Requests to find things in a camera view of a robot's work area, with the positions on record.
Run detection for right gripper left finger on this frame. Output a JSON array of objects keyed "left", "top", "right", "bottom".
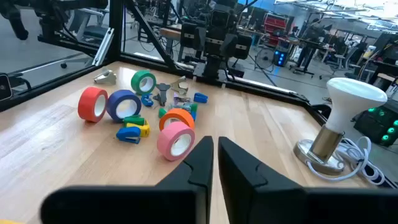
[{"left": 40, "top": 136, "right": 215, "bottom": 224}]

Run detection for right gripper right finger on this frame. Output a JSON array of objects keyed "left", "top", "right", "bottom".
[{"left": 218, "top": 136, "right": 398, "bottom": 224}]

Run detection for dark grey staple remover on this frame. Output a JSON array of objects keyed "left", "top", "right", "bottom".
[{"left": 152, "top": 82, "right": 171, "bottom": 107}]

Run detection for lavender silver staple remover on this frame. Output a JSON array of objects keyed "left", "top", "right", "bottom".
[{"left": 172, "top": 93, "right": 192, "bottom": 110}]

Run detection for green tape roll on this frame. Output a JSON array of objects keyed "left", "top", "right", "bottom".
[{"left": 130, "top": 69, "right": 157, "bottom": 96}]

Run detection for pink tape roll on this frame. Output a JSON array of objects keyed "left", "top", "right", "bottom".
[{"left": 156, "top": 121, "right": 196, "bottom": 162}]

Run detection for yellow stapler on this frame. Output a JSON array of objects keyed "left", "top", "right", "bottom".
[{"left": 126, "top": 119, "right": 151, "bottom": 138}]

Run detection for blue tape roll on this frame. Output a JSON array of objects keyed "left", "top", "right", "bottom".
[{"left": 106, "top": 89, "right": 142, "bottom": 123}]

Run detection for red tape roll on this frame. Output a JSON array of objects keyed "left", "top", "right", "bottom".
[{"left": 77, "top": 86, "right": 109, "bottom": 123}]

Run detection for black floor fan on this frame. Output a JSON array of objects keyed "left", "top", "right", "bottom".
[{"left": 254, "top": 46, "right": 275, "bottom": 71}]

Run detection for red tool cabinet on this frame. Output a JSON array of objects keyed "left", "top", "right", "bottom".
[{"left": 263, "top": 12, "right": 290, "bottom": 47}]

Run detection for computer tower blue lights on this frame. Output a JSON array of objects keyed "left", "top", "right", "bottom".
[{"left": 272, "top": 49, "right": 289, "bottom": 68}]

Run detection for white office chair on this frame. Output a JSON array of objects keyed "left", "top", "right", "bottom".
[{"left": 60, "top": 7, "right": 109, "bottom": 69}]

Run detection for computer tower green lights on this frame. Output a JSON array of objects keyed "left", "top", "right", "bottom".
[{"left": 353, "top": 104, "right": 398, "bottom": 147}]

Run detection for white brass mushroom lamp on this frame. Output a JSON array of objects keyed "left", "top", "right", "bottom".
[{"left": 293, "top": 77, "right": 389, "bottom": 176}]

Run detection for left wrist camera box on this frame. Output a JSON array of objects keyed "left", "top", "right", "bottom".
[{"left": 210, "top": 8, "right": 233, "bottom": 29}]

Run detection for black aluminium rig frame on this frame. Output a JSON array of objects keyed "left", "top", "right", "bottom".
[{"left": 0, "top": 0, "right": 398, "bottom": 189}]

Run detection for silver aluminium bracket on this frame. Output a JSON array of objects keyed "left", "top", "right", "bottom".
[{"left": 91, "top": 27, "right": 115, "bottom": 67}]

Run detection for white lamp cable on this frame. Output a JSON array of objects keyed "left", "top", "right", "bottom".
[{"left": 306, "top": 136, "right": 386, "bottom": 186}]

